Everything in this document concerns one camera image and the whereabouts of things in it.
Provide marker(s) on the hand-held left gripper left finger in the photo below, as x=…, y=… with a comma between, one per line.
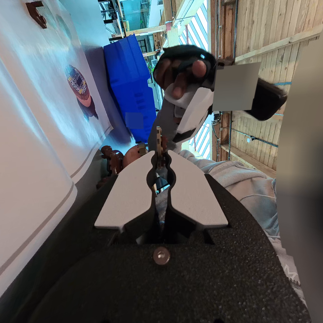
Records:
x=126, y=199

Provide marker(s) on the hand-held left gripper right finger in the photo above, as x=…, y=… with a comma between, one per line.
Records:
x=197, y=199

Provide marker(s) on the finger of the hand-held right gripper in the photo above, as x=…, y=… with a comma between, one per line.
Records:
x=197, y=108
x=161, y=123

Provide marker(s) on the tan round plate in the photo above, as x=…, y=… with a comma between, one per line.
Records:
x=160, y=144

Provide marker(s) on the brick pot model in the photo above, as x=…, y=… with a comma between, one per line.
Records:
x=121, y=159

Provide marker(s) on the blue plastic bin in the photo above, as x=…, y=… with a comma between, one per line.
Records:
x=128, y=86

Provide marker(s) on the small brown brick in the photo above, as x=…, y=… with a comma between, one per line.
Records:
x=36, y=12

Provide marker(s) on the person's right hand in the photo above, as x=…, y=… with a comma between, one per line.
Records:
x=176, y=78

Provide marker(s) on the white instruction booklet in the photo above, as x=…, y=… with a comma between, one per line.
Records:
x=35, y=126

